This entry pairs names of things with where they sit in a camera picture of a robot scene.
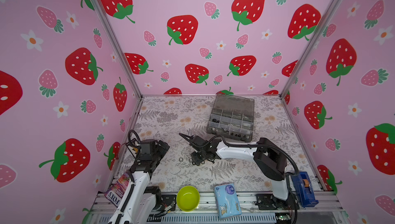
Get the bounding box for purple candy bag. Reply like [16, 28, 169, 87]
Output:
[105, 171, 130, 207]

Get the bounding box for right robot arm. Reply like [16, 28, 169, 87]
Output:
[179, 133, 299, 201]

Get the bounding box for grey plastic compartment organizer box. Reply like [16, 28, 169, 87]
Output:
[206, 93, 255, 143]

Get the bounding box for lime green bowl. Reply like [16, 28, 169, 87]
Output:
[177, 186, 200, 212]

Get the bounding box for blue tape dispenser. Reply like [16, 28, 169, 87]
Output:
[291, 172, 319, 208]

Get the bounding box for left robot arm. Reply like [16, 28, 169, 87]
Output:
[109, 139, 170, 224]

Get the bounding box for blue tissue pack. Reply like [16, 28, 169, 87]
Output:
[214, 183, 242, 219]

